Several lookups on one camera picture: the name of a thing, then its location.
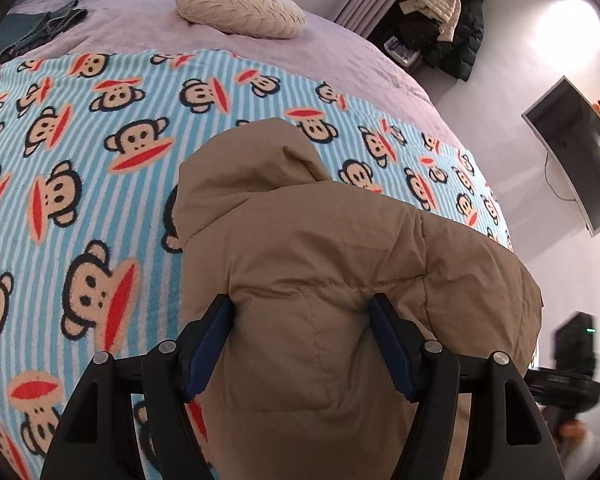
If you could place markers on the tan hooded puffer jacket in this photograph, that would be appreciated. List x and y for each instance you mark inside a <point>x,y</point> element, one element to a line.
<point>305,240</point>

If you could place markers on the blue and white packet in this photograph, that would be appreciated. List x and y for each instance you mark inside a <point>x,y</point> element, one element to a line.
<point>400,51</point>

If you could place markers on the black hanging coat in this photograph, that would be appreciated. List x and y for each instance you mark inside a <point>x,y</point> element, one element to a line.
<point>465,35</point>

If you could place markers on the dark blue clothing item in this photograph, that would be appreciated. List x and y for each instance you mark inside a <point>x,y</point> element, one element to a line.
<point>7,27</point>

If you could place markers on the cream hanging puffer jacket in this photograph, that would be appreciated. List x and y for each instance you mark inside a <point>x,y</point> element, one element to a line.
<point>435,5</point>

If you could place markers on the blue jeans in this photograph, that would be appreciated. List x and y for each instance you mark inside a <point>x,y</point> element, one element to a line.
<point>40,30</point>

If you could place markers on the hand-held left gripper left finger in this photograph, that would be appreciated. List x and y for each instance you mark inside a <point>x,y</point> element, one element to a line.
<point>210,345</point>

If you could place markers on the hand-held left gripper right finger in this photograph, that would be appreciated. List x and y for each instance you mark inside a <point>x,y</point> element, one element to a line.
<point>395,350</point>

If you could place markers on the dark hanging garment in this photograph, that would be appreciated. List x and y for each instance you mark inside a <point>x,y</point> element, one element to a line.
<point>410,27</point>

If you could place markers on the lilac bedsheet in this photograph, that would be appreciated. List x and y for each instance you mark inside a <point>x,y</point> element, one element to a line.
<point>155,30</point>

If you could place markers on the striped monkey print blanket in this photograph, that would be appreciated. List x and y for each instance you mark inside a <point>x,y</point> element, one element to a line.
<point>80,185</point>

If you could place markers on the wall-mounted monitor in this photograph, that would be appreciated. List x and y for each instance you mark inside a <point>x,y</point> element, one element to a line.
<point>575,145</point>

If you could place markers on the cream textured pillow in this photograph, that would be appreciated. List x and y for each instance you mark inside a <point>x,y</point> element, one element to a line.
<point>240,5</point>

